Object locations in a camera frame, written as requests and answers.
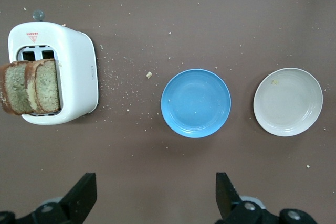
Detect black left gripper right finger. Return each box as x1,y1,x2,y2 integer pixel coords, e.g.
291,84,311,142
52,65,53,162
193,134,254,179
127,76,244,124
215,172,316,224

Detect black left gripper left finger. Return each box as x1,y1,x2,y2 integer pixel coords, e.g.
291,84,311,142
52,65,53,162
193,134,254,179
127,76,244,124
0,173,97,224

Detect brown bread slice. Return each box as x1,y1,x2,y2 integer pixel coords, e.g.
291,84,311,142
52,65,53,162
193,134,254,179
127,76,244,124
0,60,34,116
24,58,62,114

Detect blue round plate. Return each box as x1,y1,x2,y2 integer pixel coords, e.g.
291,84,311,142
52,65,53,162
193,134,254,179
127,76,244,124
160,68,232,138

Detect beige round plate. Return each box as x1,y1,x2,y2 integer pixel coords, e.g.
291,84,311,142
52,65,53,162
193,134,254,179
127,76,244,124
253,67,324,137

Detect white two-slot toaster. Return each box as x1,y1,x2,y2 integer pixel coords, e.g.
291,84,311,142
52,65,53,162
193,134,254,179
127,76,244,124
7,9,100,125

